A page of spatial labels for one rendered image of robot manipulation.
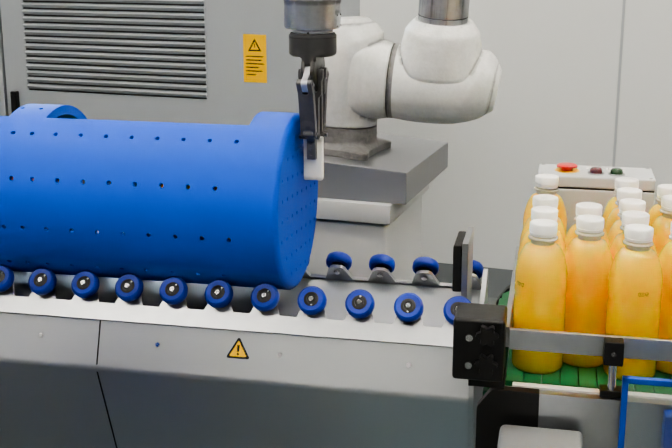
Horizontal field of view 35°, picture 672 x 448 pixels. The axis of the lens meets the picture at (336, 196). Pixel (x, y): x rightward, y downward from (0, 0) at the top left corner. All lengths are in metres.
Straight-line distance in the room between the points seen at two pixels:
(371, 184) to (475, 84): 0.28
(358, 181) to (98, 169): 0.61
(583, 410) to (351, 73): 0.90
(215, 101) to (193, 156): 1.69
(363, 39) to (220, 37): 1.20
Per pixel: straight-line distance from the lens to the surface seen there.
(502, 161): 4.37
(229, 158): 1.59
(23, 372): 1.82
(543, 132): 4.32
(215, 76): 3.28
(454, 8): 2.08
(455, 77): 2.08
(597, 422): 1.51
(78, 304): 1.76
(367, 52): 2.11
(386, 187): 2.05
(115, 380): 1.75
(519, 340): 1.49
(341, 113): 2.13
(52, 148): 1.70
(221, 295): 1.66
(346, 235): 2.10
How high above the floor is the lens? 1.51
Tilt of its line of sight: 14 degrees down
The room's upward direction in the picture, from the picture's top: straight up
